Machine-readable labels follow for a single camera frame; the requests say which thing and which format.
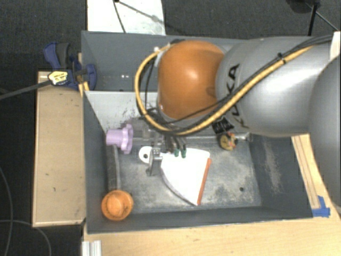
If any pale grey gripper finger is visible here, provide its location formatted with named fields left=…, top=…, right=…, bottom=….
left=145, top=153, right=164, bottom=177

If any white tab with hole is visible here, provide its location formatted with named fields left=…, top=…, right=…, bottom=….
left=138, top=146, right=153, bottom=164

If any lilac plastic knob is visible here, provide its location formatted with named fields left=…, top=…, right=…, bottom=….
left=105, top=123, right=134, bottom=155

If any white wedge with orange edge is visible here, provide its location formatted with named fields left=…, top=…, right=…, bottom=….
left=159, top=147, right=213, bottom=207

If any orange fruit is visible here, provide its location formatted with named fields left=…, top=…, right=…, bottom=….
left=101, top=189, right=134, bottom=222

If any grey metal bin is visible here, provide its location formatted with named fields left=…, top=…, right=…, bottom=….
left=80, top=30, right=314, bottom=235

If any pale wood board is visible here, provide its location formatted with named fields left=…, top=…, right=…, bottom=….
left=31, top=70, right=87, bottom=228

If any black cylinder on white bracket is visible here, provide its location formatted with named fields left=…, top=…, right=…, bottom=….
left=212, top=116, right=239, bottom=151

